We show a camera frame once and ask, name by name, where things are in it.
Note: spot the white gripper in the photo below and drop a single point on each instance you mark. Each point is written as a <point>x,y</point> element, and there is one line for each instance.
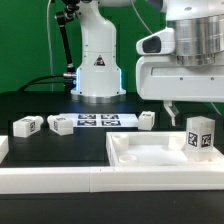
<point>161,78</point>

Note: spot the white square table top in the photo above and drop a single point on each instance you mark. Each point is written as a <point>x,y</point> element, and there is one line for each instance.
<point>156,149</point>

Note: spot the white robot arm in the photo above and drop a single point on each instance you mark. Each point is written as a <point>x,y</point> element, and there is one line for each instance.
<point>182,62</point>

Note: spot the white marker sheet with tags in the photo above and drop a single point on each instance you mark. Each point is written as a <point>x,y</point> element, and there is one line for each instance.
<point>102,120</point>

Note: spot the white U-shaped fence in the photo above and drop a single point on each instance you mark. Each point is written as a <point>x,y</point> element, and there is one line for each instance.
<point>110,178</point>

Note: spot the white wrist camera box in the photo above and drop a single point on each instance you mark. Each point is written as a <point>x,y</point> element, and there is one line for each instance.
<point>159,43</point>

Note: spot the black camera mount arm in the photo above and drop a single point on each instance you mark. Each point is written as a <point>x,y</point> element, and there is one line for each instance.
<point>62,18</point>

